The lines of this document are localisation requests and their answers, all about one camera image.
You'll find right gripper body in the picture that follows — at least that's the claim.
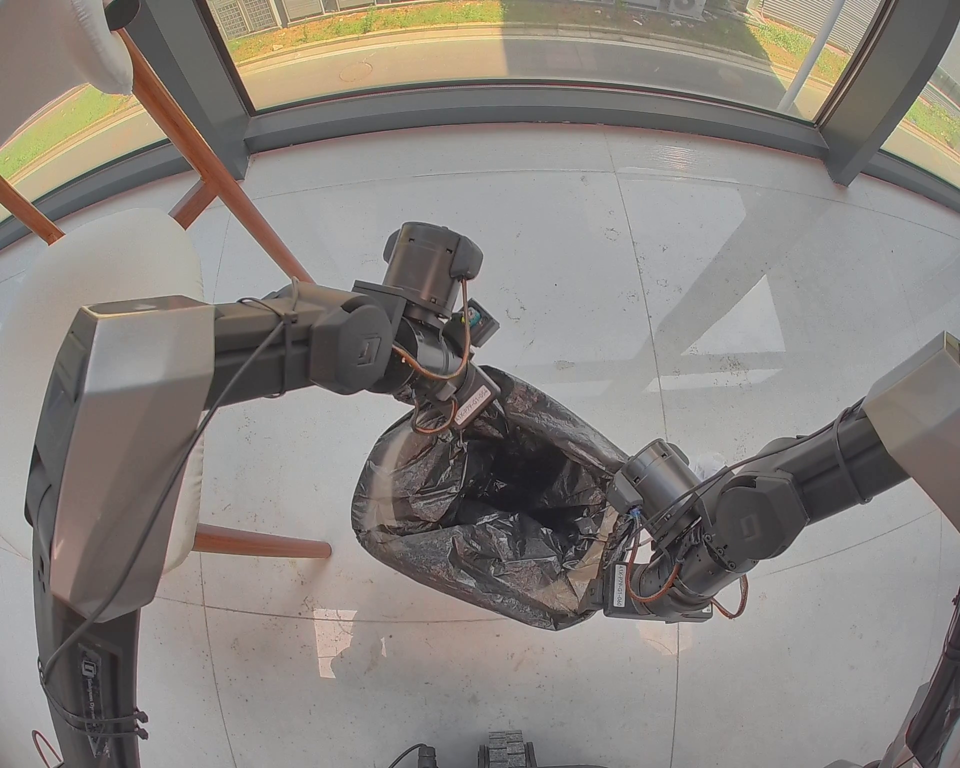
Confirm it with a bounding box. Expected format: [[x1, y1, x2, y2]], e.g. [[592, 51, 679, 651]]
[[598, 551, 717, 625]]

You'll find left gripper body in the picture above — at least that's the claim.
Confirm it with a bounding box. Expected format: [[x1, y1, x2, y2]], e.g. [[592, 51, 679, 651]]
[[390, 318, 502, 438]]

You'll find black plastic bag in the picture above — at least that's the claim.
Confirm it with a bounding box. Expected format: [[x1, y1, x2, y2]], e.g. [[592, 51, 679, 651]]
[[351, 366, 639, 631]]

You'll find window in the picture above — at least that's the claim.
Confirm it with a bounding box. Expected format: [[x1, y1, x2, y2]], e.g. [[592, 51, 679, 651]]
[[0, 0, 960, 249]]

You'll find white cushioned wooden chair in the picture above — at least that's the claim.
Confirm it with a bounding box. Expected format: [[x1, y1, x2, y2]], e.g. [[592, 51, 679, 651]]
[[0, 0, 333, 601]]

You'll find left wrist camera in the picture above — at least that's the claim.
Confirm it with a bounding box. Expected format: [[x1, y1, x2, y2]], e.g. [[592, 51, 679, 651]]
[[453, 300, 501, 351]]

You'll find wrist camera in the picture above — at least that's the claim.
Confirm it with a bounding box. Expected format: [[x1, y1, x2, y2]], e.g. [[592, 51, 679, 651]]
[[606, 469, 646, 522], [453, 300, 501, 351]]

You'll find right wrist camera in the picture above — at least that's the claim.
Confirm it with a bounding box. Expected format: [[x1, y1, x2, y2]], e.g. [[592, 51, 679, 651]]
[[606, 469, 646, 522]]

